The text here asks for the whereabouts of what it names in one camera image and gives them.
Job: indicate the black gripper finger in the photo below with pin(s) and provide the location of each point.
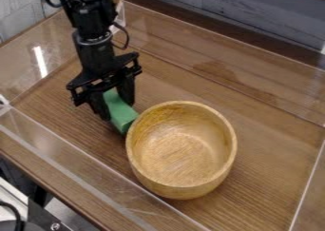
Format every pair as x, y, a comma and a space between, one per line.
126, 90
100, 106

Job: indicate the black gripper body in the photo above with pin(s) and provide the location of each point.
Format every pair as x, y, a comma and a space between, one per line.
104, 68

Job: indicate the green rectangular block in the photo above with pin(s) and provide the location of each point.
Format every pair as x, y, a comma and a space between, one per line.
122, 112

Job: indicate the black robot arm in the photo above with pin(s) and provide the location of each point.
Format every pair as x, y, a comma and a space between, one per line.
92, 18

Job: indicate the brown wooden bowl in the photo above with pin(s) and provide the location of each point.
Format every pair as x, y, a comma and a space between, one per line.
183, 146

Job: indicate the clear acrylic corner bracket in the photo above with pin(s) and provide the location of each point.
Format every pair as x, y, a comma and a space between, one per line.
121, 14

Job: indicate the clear acrylic tray enclosure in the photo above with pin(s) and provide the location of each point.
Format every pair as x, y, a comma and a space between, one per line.
270, 94

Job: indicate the black metal table bracket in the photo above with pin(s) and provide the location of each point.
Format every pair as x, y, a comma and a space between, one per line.
41, 220

